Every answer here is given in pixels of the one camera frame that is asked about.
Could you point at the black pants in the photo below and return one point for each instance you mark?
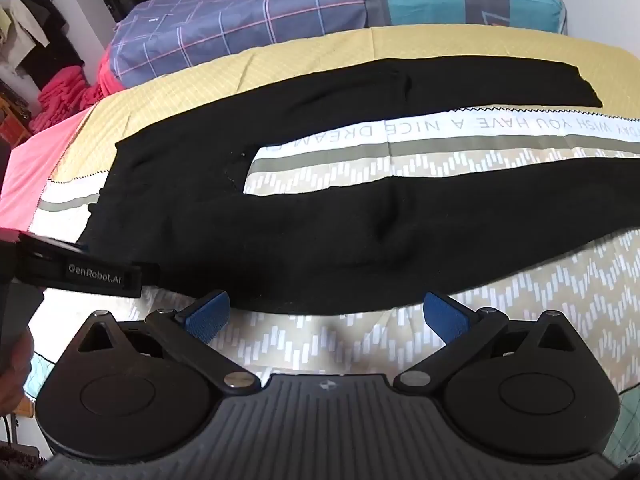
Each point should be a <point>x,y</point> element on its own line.
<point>300,240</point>

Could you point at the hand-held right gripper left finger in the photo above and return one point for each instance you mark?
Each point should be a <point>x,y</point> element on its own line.
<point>207,314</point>

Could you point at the teal cloth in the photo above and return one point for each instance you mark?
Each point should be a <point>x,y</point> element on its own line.
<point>627,430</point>

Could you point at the red fleece blanket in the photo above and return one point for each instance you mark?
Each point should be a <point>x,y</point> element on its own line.
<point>60,95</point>

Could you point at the wooden stool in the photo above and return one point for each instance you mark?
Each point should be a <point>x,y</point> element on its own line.
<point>10,125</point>

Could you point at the pink bed sheet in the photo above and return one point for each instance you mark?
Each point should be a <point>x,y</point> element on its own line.
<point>30,180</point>

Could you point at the person's left hand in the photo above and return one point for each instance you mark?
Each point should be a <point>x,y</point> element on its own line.
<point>14,375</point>

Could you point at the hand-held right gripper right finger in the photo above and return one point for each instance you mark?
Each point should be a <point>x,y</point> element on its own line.
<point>442,316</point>

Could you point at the blue plaid quilt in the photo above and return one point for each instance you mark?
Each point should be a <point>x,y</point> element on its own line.
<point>225,25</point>

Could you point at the pile of hanging clothes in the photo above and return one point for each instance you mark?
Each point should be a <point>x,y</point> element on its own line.
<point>40,35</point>

